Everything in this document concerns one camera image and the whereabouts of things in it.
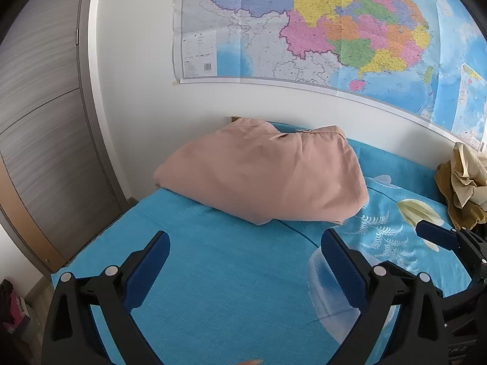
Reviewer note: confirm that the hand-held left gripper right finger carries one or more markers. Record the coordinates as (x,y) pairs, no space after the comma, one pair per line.
(342,273)

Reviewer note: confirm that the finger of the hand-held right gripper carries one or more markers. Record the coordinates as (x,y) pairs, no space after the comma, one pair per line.
(468,300)
(437,235)

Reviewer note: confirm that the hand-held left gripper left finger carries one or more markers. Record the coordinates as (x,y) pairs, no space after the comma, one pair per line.
(146,273)

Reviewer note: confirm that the pink garment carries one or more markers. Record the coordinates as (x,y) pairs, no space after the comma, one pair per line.
(266,171)

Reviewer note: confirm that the brown garment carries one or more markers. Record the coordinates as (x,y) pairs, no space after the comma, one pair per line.
(445,182)

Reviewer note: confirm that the cream garment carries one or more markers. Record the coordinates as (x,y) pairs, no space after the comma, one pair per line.
(466,175)

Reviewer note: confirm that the blue floral bed sheet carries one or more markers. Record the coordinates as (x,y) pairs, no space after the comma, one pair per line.
(228,273)

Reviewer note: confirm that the pink and black bag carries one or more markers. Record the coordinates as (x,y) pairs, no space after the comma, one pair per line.
(11,304)

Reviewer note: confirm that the wooden wardrobe door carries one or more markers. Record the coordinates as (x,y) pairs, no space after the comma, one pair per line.
(45,121)

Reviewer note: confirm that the colourful wall map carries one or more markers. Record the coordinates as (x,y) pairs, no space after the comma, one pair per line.
(342,26)

